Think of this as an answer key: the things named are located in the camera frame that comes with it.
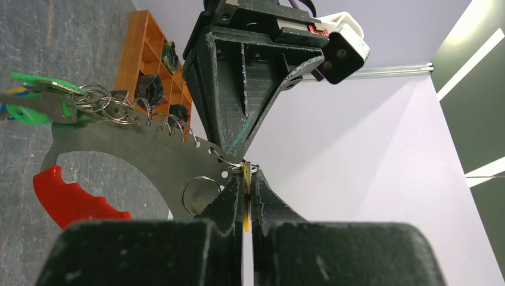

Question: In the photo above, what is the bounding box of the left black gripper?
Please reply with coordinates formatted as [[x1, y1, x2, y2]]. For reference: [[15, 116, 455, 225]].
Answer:
[[182, 1, 329, 161]]

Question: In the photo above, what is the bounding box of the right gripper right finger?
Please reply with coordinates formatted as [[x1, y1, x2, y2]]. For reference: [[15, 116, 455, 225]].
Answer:
[[251, 172, 445, 285]]

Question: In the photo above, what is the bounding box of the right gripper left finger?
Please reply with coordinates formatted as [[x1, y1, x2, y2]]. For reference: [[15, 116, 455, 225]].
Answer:
[[36, 175, 242, 285]]

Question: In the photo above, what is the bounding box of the steel key holder red handle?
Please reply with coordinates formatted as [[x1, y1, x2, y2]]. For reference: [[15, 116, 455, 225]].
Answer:
[[33, 96, 258, 228]]

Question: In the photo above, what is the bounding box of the yellow key tag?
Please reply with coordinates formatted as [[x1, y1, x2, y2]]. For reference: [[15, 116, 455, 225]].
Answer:
[[242, 160, 252, 232]]

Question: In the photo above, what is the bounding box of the green black rolled item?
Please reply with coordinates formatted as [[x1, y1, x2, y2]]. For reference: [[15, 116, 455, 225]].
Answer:
[[161, 41, 179, 73]]

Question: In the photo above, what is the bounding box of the black rolled item top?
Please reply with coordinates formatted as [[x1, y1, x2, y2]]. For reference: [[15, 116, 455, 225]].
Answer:
[[169, 104, 191, 123]]

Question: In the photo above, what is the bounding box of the black rolled item bottom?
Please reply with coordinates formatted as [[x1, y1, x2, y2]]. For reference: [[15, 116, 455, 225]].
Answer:
[[134, 73, 164, 110]]

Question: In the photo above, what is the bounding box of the orange compartment tray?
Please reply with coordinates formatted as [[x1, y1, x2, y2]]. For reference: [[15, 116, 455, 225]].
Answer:
[[114, 10, 194, 119]]

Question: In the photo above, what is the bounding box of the green key tag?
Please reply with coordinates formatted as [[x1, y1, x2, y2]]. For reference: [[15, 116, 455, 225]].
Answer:
[[1, 72, 86, 125]]

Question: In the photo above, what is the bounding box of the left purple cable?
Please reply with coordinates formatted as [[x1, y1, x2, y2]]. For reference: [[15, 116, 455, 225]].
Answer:
[[287, 0, 319, 18]]

